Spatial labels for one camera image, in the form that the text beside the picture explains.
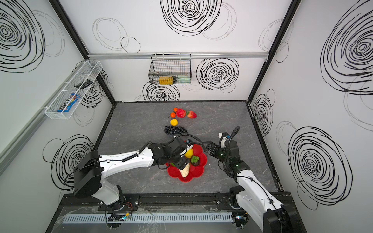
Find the beige potato shaped fruit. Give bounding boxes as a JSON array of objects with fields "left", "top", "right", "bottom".
[{"left": 179, "top": 163, "right": 190, "bottom": 178}]

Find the red pink apple fruit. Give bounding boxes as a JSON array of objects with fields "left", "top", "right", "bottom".
[{"left": 176, "top": 108, "right": 187, "bottom": 118}]

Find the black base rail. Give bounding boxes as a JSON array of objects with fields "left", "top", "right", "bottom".
[{"left": 58, "top": 193, "right": 244, "bottom": 212}]

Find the aluminium wall rail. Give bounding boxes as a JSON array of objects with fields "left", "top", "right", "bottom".
[{"left": 88, "top": 51, "right": 269, "bottom": 60}]

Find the white slotted cable duct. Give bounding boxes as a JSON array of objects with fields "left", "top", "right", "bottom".
[{"left": 62, "top": 213, "right": 234, "bottom": 224}]

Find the black remote control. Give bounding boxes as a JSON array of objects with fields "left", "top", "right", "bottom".
[{"left": 74, "top": 79, "right": 93, "bottom": 90}]

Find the yellow box in basket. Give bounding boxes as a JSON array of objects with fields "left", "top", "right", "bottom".
[{"left": 158, "top": 76, "right": 175, "bottom": 85}]

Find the black wire basket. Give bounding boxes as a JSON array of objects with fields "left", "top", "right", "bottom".
[{"left": 148, "top": 57, "right": 192, "bottom": 85}]

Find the blue candy packet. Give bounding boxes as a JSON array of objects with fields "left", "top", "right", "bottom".
[{"left": 57, "top": 93, "right": 80, "bottom": 113}]

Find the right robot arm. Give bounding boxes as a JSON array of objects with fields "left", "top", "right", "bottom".
[{"left": 206, "top": 140, "right": 302, "bottom": 233}]

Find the small yellow lemon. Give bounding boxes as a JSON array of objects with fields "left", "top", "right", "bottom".
[{"left": 170, "top": 118, "right": 178, "bottom": 126}]

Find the black grape bunch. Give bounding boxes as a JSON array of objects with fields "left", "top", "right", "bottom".
[{"left": 164, "top": 126, "right": 188, "bottom": 135}]

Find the red flower shaped bowl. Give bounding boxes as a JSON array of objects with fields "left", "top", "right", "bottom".
[{"left": 167, "top": 145, "right": 207, "bottom": 183}]

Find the red strawberry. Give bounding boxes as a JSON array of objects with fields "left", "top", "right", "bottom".
[{"left": 187, "top": 111, "right": 197, "bottom": 119}]

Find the green box in basket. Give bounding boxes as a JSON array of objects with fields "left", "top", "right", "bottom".
[{"left": 176, "top": 75, "right": 191, "bottom": 85}]

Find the dark purple plum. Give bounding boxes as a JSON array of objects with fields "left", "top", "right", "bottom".
[{"left": 190, "top": 155, "right": 201, "bottom": 167}]

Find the white wire shelf basket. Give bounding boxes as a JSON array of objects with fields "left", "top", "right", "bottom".
[{"left": 44, "top": 60, "right": 103, "bottom": 120}]

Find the large yellow lemon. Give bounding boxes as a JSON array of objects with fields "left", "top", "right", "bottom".
[{"left": 184, "top": 148, "right": 194, "bottom": 159}]

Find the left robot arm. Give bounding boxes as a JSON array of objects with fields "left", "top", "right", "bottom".
[{"left": 73, "top": 138, "right": 193, "bottom": 211}]

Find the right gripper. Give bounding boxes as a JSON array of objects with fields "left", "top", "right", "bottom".
[{"left": 202, "top": 141, "right": 231, "bottom": 165}]

